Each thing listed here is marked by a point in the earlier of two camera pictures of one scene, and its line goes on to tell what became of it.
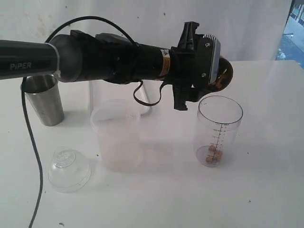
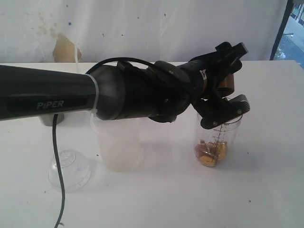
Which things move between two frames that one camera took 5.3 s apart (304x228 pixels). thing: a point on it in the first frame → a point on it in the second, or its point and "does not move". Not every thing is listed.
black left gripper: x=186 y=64 → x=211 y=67
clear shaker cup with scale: x=217 y=126 does not move
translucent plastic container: x=118 y=122 does not move
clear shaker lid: x=70 y=172 does not move
